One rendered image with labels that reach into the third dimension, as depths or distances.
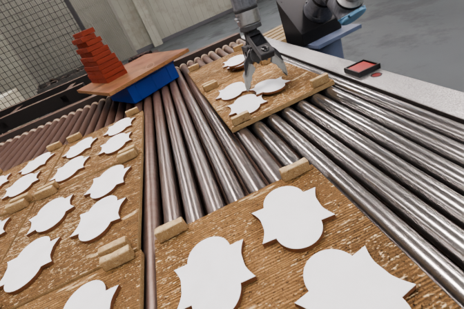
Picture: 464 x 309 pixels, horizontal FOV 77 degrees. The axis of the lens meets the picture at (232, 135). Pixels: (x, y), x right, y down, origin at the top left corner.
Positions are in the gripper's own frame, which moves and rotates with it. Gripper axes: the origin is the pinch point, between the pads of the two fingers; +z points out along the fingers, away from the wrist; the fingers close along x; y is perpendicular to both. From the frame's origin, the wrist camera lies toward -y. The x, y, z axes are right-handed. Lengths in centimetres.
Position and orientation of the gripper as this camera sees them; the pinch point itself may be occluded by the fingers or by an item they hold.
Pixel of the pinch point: (268, 84)
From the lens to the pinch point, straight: 102.0
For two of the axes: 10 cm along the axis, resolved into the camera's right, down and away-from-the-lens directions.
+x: -9.1, 3.9, -1.2
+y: -2.7, -3.4, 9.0
